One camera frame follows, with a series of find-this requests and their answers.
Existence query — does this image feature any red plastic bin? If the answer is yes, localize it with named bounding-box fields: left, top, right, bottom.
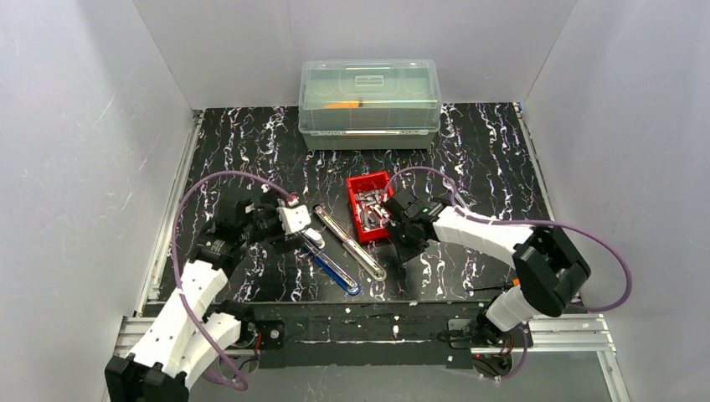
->
left=346, top=171, right=394, bottom=243

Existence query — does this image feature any black silver stapler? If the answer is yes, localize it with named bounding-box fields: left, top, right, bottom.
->
left=313, top=204, right=387, bottom=282

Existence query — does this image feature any blue stapler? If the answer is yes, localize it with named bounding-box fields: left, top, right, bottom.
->
left=304, top=241, right=361, bottom=296

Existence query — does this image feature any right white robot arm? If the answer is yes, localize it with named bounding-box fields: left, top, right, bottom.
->
left=384, top=191, right=591, bottom=340

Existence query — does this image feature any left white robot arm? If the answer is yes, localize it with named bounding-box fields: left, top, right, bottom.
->
left=105, top=190, right=311, bottom=401

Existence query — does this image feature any pile of staple strips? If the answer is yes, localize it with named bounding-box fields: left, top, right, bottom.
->
left=354, top=189, right=389, bottom=231

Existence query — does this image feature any clear plastic storage box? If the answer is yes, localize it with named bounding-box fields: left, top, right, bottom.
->
left=298, top=59, right=442, bottom=151

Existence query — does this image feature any orange tool inside box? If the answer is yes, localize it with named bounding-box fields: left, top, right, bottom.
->
left=323, top=100, right=363, bottom=109

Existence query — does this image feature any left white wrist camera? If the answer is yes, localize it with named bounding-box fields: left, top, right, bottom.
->
left=276, top=196, right=311, bottom=235

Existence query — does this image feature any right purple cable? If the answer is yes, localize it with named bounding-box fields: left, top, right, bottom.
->
left=383, top=166, right=634, bottom=384

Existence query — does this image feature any purple cable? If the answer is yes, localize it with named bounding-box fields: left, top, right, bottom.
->
left=383, top=166, right=634, bottom=384
left=170, top=170, right=301, bottom=392

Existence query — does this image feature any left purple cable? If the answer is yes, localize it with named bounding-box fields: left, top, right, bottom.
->
left=170, top=170, right=301, bottom=392

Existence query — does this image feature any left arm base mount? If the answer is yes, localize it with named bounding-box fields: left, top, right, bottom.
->
left=227, top=320, right=286, bottom=351

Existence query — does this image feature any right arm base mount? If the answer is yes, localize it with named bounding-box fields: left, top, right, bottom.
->
left=435, top=318, right=533, bottom=355

